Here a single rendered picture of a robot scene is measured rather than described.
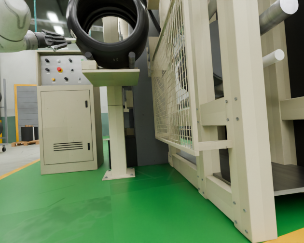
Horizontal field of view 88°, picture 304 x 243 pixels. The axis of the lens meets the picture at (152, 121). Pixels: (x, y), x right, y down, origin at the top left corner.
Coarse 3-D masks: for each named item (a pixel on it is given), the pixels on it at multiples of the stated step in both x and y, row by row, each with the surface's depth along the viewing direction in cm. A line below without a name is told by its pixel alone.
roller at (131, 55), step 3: (129, 54) 105; (132, 54) 105; (129, 57) 106; (132, 57) 105; (129, 60) 111; (132, 60) 109; (129, 63) 116; (132, 63) 114; (129, 66) 121; (132, 66) 119
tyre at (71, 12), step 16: (80, 0) 102; (96, 0) 122; (112, 0) 125; (128, 0) 121; (80, 16) 122; (96, 16) 129; (128, 16) 132; (144, 16) 107; (80, 32) 101; (144, 32) 109; (80, 48) 107; (96, 48) 102; (112, 48) 103; (128, 48) 106; (144, 48) 127; (112, 64) 116; (128, 64) 124
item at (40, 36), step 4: (36, 32) 81; (36, 36) 80; (40, 36) 81; (44, 36) 86; (40, 40) 81; (44, 40) 83; (40, 44) 82; (44, 44) 84; (48, 44) 85; (52, 44) 87
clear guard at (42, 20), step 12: (36, 0) 166; (48, 0) 167; (60, 0) 169; (36, 12) 165; (48, 12) 167; (60, 12) 169; (36, 24) 165; (48, 24) 166; (60, 24) 168; (48, 48) 166; (72, 48) 169
